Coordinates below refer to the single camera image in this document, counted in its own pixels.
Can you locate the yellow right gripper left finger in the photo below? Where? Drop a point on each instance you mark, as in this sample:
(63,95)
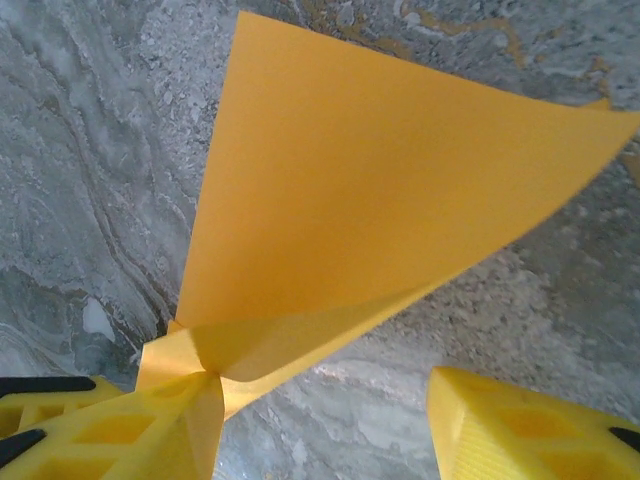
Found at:
(125,440)

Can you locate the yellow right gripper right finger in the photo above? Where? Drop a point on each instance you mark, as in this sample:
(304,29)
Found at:
(525,440)

